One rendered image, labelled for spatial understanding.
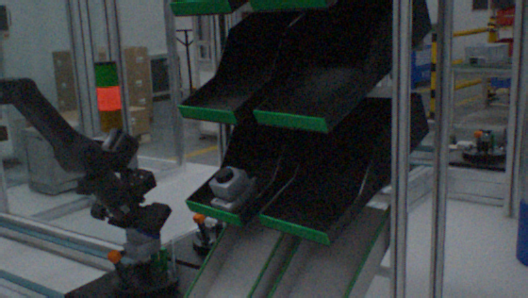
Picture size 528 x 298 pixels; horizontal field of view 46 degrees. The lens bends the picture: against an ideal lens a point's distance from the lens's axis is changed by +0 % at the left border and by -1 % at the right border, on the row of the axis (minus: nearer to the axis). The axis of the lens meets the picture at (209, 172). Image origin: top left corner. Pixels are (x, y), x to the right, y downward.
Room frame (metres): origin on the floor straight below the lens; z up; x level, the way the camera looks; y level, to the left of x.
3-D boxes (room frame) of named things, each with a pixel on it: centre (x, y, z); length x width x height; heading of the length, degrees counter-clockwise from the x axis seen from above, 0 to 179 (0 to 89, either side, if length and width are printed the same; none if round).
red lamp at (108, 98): (1.39, 0.21, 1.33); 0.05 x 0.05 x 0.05
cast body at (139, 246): (1.18, 0.14, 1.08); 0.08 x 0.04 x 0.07; 140
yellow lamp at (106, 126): (1.39, 0.21, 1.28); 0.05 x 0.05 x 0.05
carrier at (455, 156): (2.01, -0.94, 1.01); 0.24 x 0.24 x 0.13; 49
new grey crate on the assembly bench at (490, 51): (6.07, -2.80, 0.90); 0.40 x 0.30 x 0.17; 134
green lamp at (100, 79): (1.39, 0.21, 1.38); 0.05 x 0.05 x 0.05
